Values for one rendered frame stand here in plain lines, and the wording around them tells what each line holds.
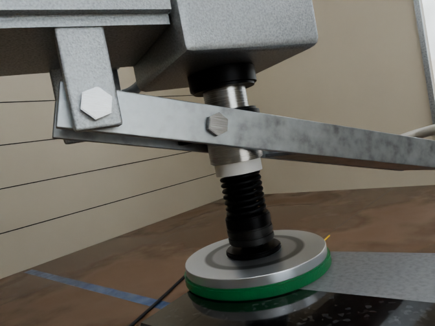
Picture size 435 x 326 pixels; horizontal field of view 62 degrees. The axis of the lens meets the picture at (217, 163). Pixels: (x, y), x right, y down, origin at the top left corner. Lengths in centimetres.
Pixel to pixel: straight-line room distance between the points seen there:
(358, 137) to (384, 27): 499
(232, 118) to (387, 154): 29
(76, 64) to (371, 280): 42
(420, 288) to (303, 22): 35
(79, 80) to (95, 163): 499
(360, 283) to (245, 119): 25
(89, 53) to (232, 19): 17
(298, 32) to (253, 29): 7
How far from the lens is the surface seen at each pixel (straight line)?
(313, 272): 50
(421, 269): 53
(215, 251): 60
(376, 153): 64
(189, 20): 43
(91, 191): 533
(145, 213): 580
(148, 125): 44
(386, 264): 54
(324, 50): 585
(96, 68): 41
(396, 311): 43
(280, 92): 618
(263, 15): 48
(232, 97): 52
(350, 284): 49
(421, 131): 120
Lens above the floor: 105
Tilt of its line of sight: 3 degrees down
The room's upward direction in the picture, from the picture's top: 11 degrees counter-clockwise
